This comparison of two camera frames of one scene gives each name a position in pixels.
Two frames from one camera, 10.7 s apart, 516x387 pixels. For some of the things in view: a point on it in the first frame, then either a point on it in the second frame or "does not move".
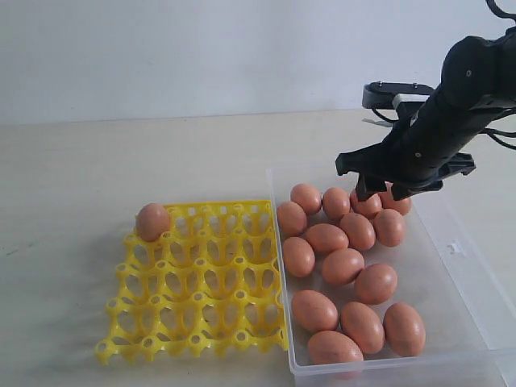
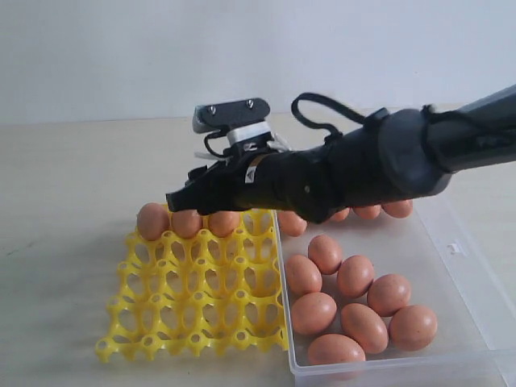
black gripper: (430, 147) → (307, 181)
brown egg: (362, 327) does not move
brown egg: (314, 311) does not move
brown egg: (298, 256) → (302, 276)
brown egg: (343, 265) → (186, 223)
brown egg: (376, 284) → (223, 223)
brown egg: (292, 218) does not move
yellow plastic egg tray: (212, 283) does not move
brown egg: (388, 201) does not move
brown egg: (368, 207) does not move
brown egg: (325, 238) → (326, 252)
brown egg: (153, 222) does not move
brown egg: (360, 233) → (355, 276)
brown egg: (390, 227) → (387, 293)
